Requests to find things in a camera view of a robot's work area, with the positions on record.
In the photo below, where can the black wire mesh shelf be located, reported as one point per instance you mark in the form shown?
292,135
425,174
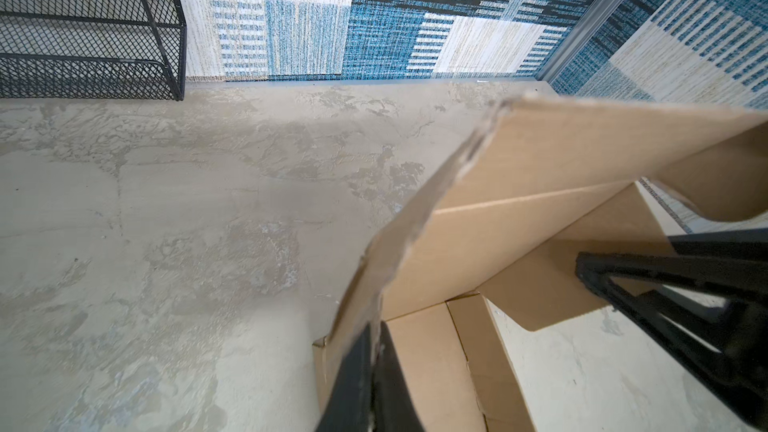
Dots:
93,49

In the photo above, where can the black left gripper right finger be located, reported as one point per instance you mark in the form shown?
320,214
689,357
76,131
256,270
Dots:
393,409

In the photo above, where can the brown cardboard box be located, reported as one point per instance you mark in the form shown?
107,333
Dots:
475,277

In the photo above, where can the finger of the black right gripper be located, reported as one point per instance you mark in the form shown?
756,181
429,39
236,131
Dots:
706,307

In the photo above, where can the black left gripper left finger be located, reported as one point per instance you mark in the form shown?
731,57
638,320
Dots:
348,408

